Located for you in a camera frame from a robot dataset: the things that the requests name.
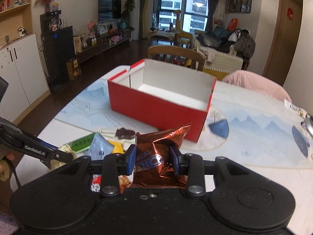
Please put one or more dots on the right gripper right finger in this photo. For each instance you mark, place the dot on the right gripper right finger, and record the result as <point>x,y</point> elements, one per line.
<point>192,166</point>

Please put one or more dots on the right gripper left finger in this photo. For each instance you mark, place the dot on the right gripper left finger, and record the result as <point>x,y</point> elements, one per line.
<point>113,166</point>

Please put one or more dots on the light blue snack packet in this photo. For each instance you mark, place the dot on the light blue snack packet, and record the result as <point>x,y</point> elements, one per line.
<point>99,148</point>

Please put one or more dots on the chocolate lollipop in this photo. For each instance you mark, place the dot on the chocolate lollipop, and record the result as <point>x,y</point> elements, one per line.
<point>119,133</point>

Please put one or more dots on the copper brown snack bag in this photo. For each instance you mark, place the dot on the copper brown snack bag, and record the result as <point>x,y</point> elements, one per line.
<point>153,166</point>

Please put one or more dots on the green snack packet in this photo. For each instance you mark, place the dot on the green snack packet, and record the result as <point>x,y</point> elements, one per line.
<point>81,144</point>

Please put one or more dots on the cream yellow snack packet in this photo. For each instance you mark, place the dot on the cream yellow snack packet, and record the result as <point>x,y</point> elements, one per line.
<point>64,155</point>

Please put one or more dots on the red ramen snack bag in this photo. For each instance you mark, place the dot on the red ramen snack bag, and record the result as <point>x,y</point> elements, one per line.
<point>96,183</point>

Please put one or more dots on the person's hand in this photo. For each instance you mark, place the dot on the person's hand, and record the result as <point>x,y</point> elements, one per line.
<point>5,168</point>

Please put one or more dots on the red cardboard box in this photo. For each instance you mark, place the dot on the red cardboard box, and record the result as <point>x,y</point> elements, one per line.
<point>163,95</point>

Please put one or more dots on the white cabinet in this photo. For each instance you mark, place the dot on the white cabinet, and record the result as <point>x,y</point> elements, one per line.
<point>27,85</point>

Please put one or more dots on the brown paper bag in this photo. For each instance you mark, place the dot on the brown paper bag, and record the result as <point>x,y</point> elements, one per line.
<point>73,69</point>

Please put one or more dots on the black fridge cabinet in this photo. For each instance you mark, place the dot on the black fridge cabinet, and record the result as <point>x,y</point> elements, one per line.
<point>58,47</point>

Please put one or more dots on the dark tv console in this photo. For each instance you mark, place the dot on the dark tv console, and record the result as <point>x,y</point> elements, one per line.
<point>102,43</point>

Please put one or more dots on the sofa with clothes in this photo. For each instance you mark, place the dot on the sofa with clothes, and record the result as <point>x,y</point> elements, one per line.
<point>225,51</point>

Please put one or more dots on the paper leaflet on table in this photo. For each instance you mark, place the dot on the paper leaflet on table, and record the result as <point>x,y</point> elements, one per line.
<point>301,112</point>

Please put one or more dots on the wooden dining chair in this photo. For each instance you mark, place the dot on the wooden dining chair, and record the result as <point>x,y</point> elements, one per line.
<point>177,55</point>

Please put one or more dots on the coffee table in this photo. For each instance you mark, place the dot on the coffee table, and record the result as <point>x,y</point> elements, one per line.
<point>165,36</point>

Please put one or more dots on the wall television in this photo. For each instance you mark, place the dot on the wall television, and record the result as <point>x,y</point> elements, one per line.
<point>109,10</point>

